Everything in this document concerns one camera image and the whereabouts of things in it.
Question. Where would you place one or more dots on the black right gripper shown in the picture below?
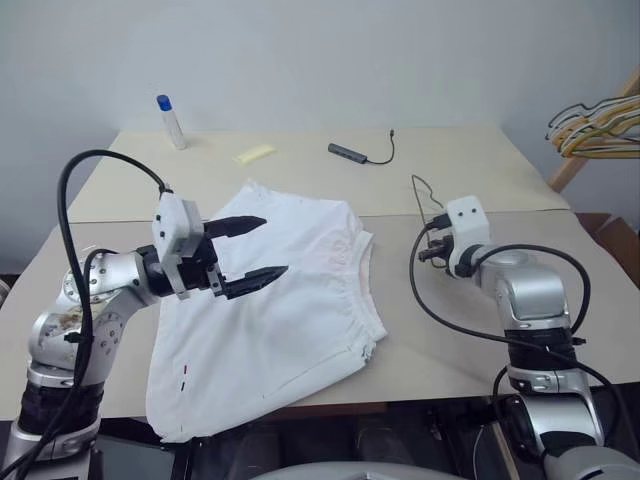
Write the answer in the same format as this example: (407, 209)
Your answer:
(443, 251)

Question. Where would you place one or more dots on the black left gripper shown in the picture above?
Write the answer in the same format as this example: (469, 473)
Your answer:
(199, 267)

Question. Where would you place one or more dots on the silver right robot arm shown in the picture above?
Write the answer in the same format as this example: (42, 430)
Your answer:
(530, 295)

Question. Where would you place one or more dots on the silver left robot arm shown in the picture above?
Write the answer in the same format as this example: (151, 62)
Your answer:
(112, 280)

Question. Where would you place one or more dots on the white shorts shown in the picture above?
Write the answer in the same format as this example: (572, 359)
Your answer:
(280, 310)

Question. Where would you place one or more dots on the wooden hanger rack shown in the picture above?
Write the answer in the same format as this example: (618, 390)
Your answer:
(567, 172)

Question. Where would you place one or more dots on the pale yellow packet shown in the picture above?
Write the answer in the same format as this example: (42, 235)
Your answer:
(254, 152)

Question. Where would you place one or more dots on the white tube with blue cap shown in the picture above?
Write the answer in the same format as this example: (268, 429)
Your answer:
(172, 127)

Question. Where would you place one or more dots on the dark rounded shape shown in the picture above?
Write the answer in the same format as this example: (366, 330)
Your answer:
(387, 440)

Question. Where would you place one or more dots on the bundle of clothes hangers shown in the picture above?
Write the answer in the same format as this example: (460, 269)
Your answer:
(600, 137)

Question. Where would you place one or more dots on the silver robot torso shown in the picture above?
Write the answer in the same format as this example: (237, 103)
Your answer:
(325, 471)

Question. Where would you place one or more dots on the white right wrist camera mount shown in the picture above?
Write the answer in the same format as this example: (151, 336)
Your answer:
(470, 220)

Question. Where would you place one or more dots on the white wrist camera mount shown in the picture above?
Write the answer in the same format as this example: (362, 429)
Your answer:
(172, 225)
(470, 220)

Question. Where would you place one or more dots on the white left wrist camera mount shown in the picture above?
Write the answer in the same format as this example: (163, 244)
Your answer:
(172, 225)

